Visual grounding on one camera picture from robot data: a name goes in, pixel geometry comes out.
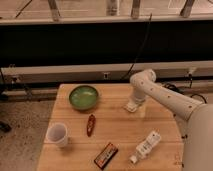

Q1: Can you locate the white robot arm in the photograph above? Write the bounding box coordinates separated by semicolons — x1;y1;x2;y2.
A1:
126;69;213;171

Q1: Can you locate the red chili pepper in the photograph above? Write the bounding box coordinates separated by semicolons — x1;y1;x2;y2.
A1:
87;114;96;137

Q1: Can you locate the white plastic bottle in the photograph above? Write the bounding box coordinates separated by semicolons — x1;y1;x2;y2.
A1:
130;131;161;164

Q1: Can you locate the green bowl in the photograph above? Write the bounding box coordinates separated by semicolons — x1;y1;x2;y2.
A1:
69;85;99;110

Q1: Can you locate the brown chocolate bar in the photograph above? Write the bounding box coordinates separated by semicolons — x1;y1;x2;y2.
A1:
94;143;118;170

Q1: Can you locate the white plastic cup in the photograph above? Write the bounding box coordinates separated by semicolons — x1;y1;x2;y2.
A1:
46;123;68;148

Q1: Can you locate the black floor cable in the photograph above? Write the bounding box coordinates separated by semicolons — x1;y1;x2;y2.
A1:
162;82;208;104

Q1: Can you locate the grey metal rail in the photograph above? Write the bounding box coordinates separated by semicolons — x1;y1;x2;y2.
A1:
2;60;213;83

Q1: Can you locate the black hanging cable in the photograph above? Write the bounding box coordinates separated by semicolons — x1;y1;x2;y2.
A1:
119;13;153;82

